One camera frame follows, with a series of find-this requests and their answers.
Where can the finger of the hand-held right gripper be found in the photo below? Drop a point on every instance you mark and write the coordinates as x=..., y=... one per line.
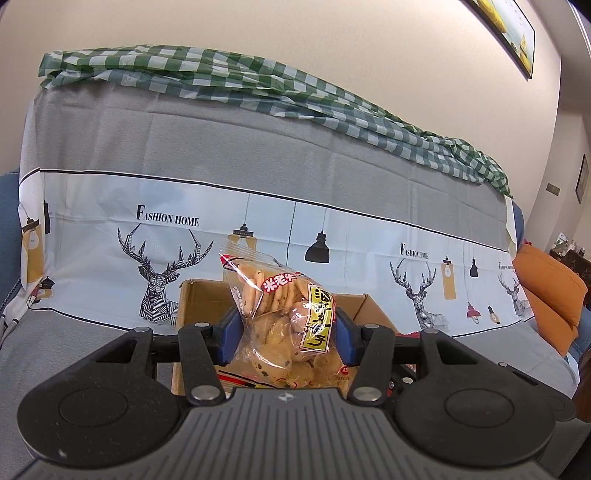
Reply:
x=408, y=374

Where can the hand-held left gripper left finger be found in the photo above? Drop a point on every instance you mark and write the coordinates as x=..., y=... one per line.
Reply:
x=228, y=338

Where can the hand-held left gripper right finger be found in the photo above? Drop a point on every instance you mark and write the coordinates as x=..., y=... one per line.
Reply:
x=345, y=338

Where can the brown cardboard box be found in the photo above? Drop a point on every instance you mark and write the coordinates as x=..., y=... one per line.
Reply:
x=198, y=300

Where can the clear bag of cookies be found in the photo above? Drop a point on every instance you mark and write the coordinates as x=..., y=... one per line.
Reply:
x=277, y=323

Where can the orange cushion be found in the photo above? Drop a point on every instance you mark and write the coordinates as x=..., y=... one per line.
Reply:
x=549, y=286

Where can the dark wooden cabinet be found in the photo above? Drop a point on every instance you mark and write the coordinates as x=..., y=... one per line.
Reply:
x=577, y=272

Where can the small green white object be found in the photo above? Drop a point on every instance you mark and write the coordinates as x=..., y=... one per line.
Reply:
x=561, y=241

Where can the printed grey white sofa cover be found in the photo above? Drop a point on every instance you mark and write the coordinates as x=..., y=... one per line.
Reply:
x=231, y=152

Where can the green checkered cloth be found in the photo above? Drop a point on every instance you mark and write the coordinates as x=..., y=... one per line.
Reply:
x=277, y=87

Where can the wall switch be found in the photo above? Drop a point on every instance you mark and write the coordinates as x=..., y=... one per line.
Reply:
x=552, y=188

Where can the small framed wall picture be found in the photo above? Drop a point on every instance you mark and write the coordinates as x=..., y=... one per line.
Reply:
x=582, y=179

